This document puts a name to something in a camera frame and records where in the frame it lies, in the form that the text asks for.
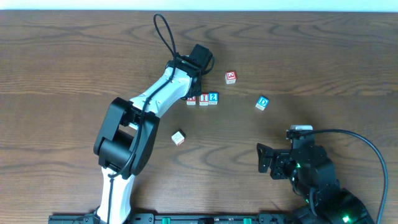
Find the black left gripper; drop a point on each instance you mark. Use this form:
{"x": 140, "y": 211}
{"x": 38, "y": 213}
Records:
{"x": 195, "y": 86}

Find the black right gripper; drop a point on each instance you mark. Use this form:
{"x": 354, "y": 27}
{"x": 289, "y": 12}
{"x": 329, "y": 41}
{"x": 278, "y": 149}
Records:
{"x": 277, "y": 163}

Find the red letter A block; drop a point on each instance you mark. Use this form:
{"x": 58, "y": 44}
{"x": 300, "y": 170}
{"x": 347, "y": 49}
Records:
{"x": 191, "y": 101}

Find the red letter I block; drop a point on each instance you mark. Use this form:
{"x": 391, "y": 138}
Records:
{"x": 204, "y": 99}

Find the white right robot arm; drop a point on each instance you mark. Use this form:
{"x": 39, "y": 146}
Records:
{"x": 312, "y": 176}

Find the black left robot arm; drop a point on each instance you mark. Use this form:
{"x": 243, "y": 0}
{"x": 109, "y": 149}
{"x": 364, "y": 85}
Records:
{"x": 127, "y": 135}

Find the red letter E block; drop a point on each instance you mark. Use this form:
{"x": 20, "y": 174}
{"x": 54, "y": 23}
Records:
{"x": 230, "y": 77}

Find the white block near centre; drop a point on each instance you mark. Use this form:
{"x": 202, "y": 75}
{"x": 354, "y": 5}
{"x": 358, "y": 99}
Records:
{"x": 178, "y": 138}

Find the blue letter D block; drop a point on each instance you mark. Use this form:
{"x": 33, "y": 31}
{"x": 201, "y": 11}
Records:
{"x": 262, "y": 103}

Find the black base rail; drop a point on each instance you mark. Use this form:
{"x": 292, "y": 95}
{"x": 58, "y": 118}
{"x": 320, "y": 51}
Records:
{"x": 150, "y": 218}

